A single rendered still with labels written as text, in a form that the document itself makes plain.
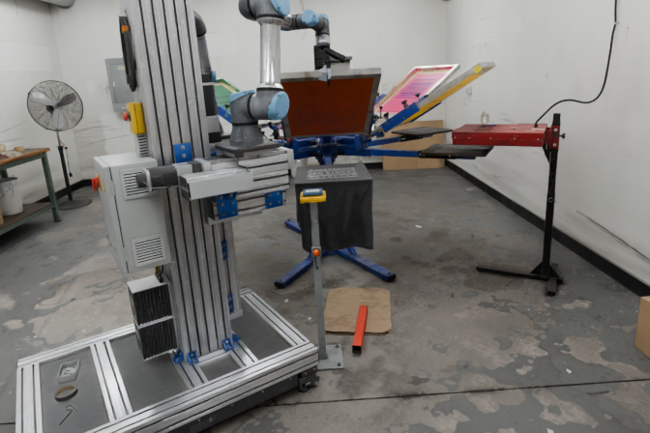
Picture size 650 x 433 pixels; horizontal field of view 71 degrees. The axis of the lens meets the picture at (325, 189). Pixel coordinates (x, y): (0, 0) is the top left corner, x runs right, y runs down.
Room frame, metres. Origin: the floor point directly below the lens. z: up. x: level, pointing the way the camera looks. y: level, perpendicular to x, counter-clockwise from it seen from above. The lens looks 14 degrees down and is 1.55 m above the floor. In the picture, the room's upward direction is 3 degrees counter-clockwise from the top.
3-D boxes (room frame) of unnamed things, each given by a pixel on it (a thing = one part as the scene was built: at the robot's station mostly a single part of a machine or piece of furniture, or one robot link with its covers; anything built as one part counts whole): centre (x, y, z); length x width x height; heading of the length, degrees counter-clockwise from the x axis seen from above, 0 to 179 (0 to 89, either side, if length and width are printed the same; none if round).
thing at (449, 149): (3.52, -0.61, 0.91); 1.34 x 0.40 x 0.08; 61
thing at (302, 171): (2.73, -0.05, 0.95); 0.48 x 0.44 x 0.01; 1
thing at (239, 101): (2.01, 0.33, 1.42); 0.13 x 0.12 x 0.14; 63
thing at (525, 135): (3.16, -1.27, 1.06); 0.61 x 0.46 x 0.12; 61
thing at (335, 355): (2.22, 0.06, 0.48); 0.22 x 0.22 x 0.96; 1
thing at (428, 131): (4.19, -0.60, 0.91); 1.34 x 0.40 x 0.08; 121
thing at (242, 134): (2.02, 0.34, 1.31); 0.15 x 0.15 x 0.10
